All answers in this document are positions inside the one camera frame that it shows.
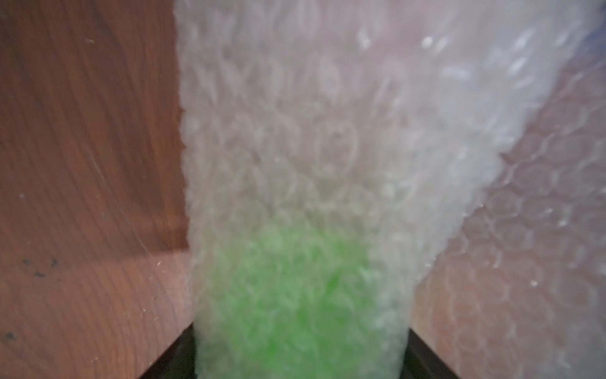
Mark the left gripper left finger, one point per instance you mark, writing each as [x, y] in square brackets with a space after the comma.
[178, 361]

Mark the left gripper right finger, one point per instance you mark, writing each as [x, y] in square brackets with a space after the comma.
[421, 362]

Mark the green plastic wine glass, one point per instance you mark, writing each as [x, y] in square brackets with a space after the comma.
[296, 302]

